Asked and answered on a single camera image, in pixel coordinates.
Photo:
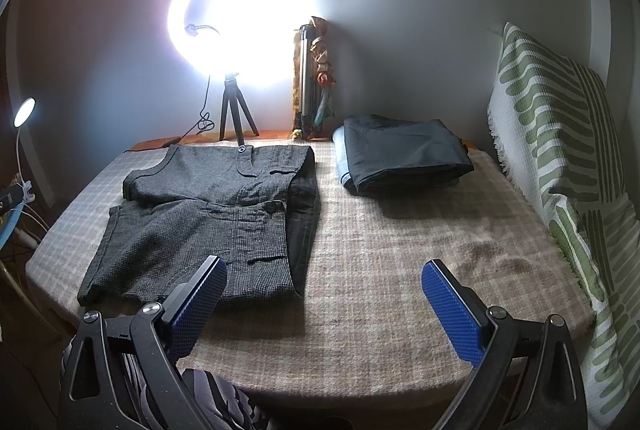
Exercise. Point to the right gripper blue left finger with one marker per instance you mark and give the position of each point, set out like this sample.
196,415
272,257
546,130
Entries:
110,357

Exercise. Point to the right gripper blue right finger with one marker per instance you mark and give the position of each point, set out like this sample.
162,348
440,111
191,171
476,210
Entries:
525,375

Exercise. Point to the grey tweed pants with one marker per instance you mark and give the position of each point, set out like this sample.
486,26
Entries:
255,207

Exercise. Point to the beige plaid bed cover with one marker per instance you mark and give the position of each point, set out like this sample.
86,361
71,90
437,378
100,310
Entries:
364,332

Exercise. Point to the green white patterned pillow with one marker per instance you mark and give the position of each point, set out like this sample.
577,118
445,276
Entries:
556,138

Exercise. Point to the folded dark navy pants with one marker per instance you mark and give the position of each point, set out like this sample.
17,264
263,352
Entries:
387,156

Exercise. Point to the orange leaf bed sheet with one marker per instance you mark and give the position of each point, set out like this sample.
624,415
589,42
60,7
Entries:
212,138

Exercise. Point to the black mini tripod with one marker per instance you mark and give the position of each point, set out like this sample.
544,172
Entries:
233,101

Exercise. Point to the bright ring light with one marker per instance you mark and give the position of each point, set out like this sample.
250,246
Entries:
251,40

